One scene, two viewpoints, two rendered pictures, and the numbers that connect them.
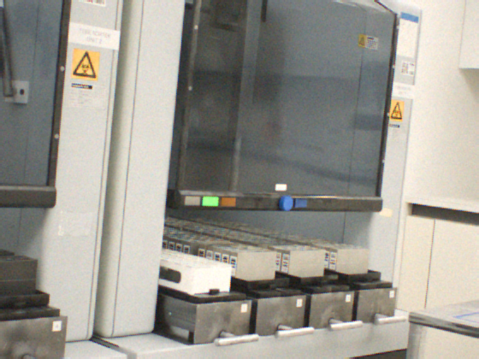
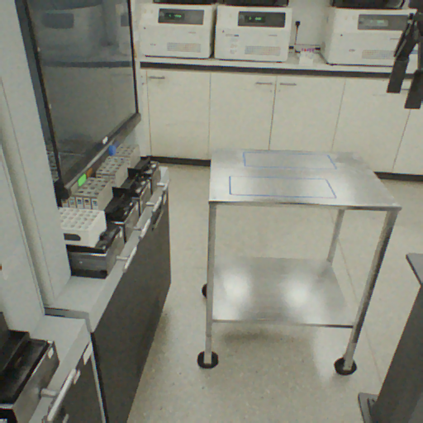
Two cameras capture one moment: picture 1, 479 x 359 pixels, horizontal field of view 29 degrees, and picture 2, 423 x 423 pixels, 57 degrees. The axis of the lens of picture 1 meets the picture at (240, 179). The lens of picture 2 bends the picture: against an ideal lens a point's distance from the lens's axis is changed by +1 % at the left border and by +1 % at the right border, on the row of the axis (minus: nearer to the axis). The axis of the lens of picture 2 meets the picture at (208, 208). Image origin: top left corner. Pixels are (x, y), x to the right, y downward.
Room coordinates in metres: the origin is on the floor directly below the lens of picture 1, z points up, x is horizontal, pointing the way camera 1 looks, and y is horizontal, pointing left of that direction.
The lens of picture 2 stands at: (0.81, 0.33, 1.40)
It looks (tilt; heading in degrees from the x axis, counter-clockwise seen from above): 30 degrees down; 322
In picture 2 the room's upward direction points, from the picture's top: 2 degrees clockwise
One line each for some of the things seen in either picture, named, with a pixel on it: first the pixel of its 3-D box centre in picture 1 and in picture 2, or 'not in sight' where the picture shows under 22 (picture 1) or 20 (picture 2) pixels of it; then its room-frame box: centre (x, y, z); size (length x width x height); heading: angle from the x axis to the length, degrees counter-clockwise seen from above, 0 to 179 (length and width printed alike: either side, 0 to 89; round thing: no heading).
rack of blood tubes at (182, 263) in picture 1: (159, 268); (45, 225); (1.76, 0.14, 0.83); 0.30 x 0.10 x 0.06; 45
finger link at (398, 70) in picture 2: not in sight; (396, 77); (1.28, -0.58, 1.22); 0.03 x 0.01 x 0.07; 45
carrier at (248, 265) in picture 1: (252, 266); (102, 196); (1.80, -0.04, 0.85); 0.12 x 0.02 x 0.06; 136
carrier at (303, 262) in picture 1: (303, 263); (119, 174); (1.91, -0.15, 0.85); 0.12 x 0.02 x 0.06; 135
